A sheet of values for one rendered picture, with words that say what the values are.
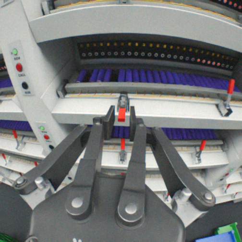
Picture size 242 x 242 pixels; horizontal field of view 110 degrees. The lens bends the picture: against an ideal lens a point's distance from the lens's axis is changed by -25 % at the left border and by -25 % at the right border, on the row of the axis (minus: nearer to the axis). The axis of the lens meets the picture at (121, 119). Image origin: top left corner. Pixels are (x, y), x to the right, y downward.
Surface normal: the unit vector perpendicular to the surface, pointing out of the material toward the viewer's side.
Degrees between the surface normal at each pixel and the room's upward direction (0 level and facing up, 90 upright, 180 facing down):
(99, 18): 110
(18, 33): 90
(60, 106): 20
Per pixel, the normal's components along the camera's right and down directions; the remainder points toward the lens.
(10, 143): -0.02, -0.58
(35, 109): -0.06, 0.56
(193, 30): -0.06, 0.81
